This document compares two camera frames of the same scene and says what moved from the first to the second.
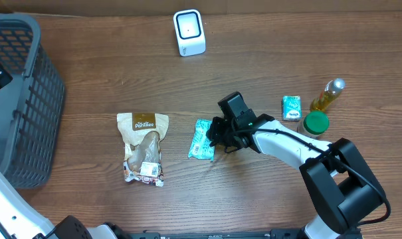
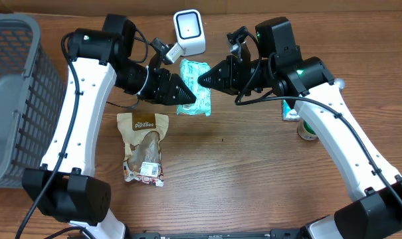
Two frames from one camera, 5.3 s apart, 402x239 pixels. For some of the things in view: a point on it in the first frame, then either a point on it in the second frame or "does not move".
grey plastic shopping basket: x=25 y=111 does not move
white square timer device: x=189 y=30 does not move
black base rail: x=274 y=234 does not move
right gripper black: x=218 y=136 -> x=228 y=71
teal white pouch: x=201 y=148 -> x=189 y=73
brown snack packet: x=142 y=133 does not move
